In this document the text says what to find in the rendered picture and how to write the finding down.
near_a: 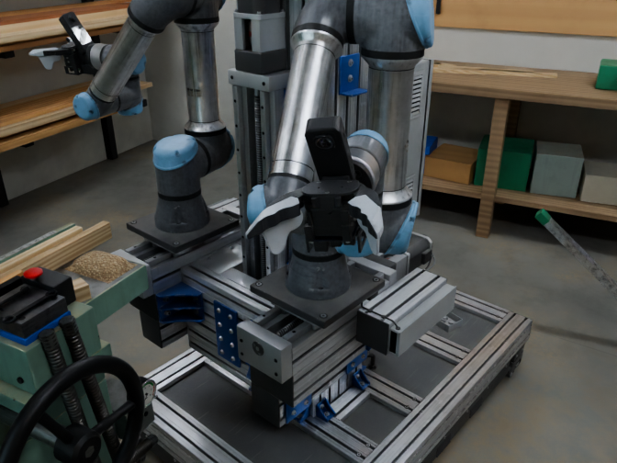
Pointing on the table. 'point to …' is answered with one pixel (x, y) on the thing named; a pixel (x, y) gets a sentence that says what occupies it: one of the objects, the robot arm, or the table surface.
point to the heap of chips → (101, 265)
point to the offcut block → (81, 289)
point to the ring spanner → (28, 307)
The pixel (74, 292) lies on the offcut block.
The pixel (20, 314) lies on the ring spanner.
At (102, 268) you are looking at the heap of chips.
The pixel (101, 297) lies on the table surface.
